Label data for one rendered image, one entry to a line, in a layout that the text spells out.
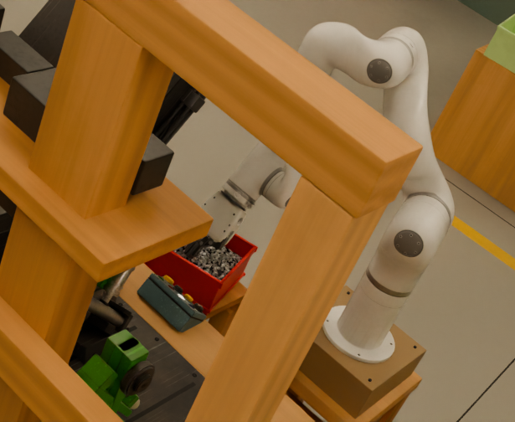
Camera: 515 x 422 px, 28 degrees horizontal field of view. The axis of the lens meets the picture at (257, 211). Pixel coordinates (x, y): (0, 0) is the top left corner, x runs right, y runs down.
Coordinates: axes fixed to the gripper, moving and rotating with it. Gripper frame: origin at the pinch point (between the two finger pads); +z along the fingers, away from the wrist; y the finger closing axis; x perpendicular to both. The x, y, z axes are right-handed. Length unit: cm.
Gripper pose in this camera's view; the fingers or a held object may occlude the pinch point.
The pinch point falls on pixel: (193, 249)
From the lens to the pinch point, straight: 252.0
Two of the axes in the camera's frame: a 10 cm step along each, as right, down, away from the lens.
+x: -3.1, -2.2, -9.3
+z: -6.4, 7.7, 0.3
